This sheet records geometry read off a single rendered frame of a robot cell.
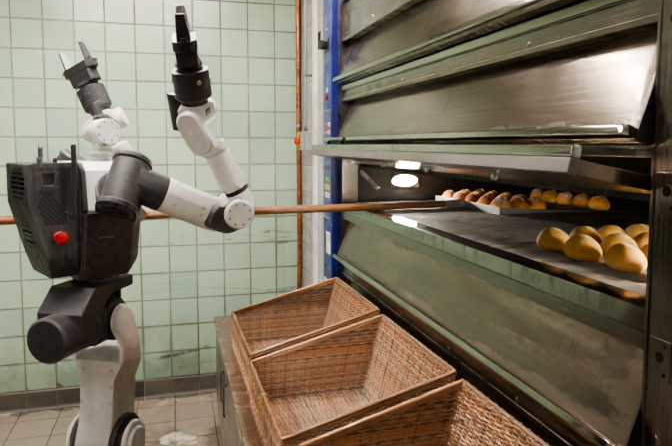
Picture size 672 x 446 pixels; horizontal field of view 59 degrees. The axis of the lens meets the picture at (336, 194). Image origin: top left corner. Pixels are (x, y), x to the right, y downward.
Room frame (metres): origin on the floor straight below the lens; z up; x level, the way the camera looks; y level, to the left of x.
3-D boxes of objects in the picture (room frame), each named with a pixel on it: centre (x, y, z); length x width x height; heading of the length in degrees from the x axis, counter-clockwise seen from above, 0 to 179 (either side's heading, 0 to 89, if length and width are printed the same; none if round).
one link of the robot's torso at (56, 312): (1.54, 0.67, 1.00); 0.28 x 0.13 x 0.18; 167
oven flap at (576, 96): (1.81, -0.27, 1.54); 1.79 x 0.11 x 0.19; 15
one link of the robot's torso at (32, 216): (1.58, 0.68, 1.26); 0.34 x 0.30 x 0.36; 42
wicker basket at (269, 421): (1.71, -0.02, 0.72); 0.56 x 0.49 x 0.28; 16
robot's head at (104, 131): (1.61, 0.63, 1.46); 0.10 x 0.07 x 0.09; 42
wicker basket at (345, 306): (2.30, 0.14, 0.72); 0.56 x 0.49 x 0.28; 16
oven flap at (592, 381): (1.81, -0.27, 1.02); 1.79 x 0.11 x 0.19; 15
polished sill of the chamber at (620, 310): (1.82, -0.29, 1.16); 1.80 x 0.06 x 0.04; 15
